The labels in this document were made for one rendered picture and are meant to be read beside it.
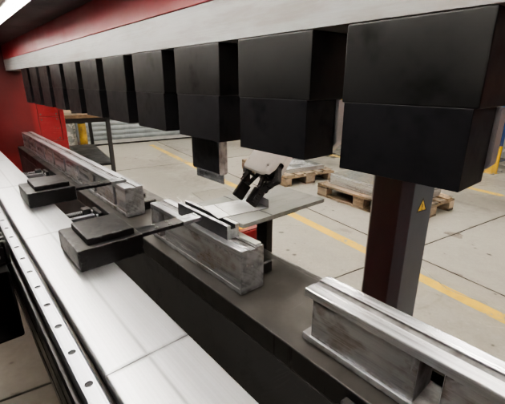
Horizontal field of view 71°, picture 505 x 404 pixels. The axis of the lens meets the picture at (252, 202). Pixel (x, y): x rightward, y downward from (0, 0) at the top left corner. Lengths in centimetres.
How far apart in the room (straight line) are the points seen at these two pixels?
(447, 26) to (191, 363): 42
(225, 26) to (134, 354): 48
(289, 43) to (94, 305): 44
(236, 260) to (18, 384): 152
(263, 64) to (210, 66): 13
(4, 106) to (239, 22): 232
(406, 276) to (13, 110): 245
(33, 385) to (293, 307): 152
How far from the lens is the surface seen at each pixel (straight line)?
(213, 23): 65
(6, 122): 280
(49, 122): 284
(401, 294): 141
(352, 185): 407
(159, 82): 82
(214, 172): 73
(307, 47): 50
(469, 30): 40
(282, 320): 67
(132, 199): 117
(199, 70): 69
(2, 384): 210
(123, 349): 47
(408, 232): 130
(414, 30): 42
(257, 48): 56
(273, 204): 86
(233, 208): 82
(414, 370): 53
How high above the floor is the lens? 128
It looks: 19 degrees down
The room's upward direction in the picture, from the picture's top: straight up
